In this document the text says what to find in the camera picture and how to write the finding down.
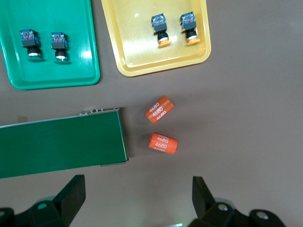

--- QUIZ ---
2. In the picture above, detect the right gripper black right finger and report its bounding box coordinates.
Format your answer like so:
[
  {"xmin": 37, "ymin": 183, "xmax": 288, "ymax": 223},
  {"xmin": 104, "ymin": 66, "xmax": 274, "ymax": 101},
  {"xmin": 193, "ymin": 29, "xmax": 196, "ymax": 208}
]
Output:
[{"xmin": 188, "ymin": 175, "xmax": 237, "ymax": 227}]

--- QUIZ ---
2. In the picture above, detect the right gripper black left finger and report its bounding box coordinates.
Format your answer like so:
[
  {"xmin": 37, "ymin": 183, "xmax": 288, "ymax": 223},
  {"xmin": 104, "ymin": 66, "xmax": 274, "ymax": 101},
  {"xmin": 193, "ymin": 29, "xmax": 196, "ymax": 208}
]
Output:
[{"xmin": 14, "ymin": 174, "xmax": 86, "ymax": 227}]

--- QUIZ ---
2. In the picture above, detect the orange cylinder marked 4680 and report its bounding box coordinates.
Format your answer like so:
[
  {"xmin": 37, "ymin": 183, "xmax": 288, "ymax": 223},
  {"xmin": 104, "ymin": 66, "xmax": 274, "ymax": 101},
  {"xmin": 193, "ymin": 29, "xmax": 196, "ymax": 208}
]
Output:
[
  {"xmin": 144, "ymin": 95, "xmax": 175, "ymax": 124},
  {"xmin": 148, "ymin": 132, "xmax": 178, "ymax": 155}
]

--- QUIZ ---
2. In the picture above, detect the green push button switch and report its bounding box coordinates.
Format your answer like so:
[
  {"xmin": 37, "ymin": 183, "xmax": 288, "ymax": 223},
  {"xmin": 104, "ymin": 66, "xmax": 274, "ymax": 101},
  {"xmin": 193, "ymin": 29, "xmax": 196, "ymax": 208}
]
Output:
[
  {"xmin": 19, "ymin": 29, "xmax": 44, "ymax": 61},
  {"xmin": 50, "ymin": 32, "xmax": 71, "ymax": 64}
]

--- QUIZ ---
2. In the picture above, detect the yellow push button switch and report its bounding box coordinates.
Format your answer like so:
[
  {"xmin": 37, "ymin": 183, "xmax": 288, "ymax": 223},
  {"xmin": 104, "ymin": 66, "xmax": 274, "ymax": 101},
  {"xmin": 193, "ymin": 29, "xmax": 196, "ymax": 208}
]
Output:
[
  {"xmin": 179, "ymin": 11, "xmax": 201, "ymax": 47},
  {"xmin": 151, "ymin": 14, "xmax": 172, "ymax": 49}
]

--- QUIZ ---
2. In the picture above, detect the green conveyor belt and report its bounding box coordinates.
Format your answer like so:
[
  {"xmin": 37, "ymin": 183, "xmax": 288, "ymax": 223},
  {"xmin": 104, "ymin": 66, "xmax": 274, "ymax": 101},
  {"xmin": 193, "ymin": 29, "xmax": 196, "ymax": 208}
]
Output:
[{"xmin": 0, "ymin": 107, "xmax": 130, "ymax": 180}]

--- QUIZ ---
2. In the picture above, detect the green plastic tray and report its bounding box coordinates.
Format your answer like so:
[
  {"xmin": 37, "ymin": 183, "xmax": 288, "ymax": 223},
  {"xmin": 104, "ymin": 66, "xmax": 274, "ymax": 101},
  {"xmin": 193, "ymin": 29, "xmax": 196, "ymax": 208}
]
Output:
[{"xmin": 0, "ymin": 0, "xmax": 101, "ymax": 91}]

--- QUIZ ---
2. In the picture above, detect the yellow plastic tray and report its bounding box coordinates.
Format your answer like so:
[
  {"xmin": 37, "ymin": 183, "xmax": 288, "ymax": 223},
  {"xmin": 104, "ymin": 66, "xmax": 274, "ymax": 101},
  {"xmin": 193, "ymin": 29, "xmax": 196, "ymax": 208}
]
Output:
[{"xmin": 101, "ymin": 0, "xmax": 212, "ymax": 77}]

